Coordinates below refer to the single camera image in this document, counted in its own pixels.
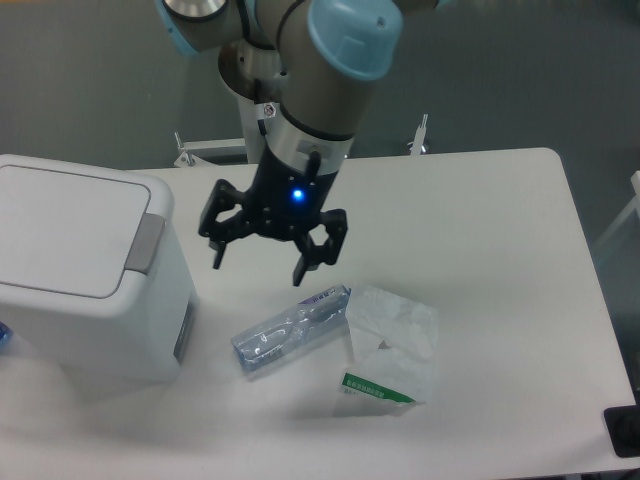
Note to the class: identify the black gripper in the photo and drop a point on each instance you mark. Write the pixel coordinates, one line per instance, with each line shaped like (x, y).
(287, 200)

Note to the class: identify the white push-lid trash can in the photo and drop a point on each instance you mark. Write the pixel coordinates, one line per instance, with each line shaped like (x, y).
(92, 271)

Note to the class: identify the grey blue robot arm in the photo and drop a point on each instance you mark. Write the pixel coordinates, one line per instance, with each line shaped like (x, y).
(362, 35)

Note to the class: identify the clear blue plastic package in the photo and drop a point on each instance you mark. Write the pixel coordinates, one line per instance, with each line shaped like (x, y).
(293, 332)

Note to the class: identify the white green plastic bag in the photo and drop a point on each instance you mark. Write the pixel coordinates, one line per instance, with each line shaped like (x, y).
(393, 342)

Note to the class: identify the blue white object at left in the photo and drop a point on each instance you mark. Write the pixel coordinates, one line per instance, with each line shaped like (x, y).
(5, 336)

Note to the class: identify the clear plastic bin at right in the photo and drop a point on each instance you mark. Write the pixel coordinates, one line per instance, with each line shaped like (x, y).
(620, 227)

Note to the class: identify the black device at edge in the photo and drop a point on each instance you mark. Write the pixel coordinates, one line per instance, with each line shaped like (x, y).
(623, 427)

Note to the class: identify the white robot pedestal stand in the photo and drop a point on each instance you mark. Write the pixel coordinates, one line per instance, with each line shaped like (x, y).
(294, 103)

